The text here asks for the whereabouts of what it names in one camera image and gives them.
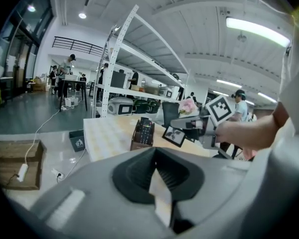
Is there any person's white shirt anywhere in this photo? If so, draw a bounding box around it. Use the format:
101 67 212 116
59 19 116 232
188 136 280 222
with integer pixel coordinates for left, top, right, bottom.
279 0 299 144

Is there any round ceiling lamp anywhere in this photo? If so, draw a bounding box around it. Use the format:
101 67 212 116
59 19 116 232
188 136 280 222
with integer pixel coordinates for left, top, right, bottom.
78 0 90 19

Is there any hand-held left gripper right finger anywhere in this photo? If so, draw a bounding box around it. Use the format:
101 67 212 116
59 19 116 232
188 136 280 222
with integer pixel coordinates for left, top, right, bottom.
155 147 265 239

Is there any person's right forearm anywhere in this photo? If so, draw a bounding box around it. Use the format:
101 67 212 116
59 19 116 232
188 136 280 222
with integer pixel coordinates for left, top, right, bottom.
239 102 290 152

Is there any black picture frame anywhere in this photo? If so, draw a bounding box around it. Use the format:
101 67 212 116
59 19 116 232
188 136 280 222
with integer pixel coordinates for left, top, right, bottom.
161 125 187 148

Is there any black table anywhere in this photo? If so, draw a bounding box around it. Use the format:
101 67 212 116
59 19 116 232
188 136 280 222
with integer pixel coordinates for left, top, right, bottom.
59 78 88 112

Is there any brown wooden organizer box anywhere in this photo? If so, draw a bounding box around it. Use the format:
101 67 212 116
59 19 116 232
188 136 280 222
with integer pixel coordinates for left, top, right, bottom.
130 119 155 151

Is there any person's right hand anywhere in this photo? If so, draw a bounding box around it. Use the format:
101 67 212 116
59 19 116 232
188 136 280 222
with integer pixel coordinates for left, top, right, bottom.
215 121 241 148

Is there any brown wooden pallet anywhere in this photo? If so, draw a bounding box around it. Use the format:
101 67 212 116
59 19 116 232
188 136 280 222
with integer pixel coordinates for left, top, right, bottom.
0 139 47 191

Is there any black power cable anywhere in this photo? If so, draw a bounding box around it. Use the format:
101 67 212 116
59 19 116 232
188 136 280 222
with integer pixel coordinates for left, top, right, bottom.
3 173 20 188

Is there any dark waste bin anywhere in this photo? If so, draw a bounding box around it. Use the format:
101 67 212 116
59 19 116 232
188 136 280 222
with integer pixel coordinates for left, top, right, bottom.
69 129 87 152

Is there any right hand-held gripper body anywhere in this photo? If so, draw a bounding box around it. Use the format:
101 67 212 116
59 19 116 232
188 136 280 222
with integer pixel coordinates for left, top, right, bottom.
184 95 234 148

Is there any black remote control red button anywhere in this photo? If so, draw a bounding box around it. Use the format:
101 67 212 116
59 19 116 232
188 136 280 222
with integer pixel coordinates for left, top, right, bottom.
139 117 154 145

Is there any white metal shelf rack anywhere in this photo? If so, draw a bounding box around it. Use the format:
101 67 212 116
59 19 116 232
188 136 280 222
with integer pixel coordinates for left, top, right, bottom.
93 5 192 119

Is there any white appliance with black screen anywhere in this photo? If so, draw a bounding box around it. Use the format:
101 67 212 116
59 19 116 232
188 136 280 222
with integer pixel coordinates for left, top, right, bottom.
107 97 134 116

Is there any black mesh office chair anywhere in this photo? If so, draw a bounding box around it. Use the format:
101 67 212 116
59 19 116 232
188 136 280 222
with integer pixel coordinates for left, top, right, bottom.
161 101 180 128

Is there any white power strip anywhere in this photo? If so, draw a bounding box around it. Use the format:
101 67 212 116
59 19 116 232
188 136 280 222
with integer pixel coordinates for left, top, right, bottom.
16 163 29 183

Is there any dark grey panel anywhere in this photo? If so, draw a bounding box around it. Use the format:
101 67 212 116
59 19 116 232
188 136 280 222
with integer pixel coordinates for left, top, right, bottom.
111 71 127 89

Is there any white floor socket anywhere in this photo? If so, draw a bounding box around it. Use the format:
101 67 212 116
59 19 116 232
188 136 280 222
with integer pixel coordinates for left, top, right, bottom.
51 168 65 180

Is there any white power cable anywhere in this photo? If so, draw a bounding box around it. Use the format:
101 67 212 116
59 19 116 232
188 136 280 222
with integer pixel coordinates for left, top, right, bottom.
24 108 62 165

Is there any pink flower bouquet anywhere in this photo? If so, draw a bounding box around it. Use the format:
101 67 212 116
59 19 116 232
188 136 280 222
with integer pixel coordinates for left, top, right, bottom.
178 100 198 116

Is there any long ceiling light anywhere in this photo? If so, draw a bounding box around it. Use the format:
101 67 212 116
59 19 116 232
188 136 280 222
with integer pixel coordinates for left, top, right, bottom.
225 16 291 48

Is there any black railing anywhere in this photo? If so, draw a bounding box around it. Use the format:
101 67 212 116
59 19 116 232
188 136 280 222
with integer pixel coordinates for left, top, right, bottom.
52 36 108 57

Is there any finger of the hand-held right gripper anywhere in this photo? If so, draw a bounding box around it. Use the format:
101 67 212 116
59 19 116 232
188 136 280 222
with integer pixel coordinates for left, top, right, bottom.
170 117 202 129

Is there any beige checked flower tablecloth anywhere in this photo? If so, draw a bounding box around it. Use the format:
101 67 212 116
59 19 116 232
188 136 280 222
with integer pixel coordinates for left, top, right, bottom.
83 115 215 163

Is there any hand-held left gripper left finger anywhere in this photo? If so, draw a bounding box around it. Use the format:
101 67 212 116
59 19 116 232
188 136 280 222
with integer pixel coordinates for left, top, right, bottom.
29 147 175 239

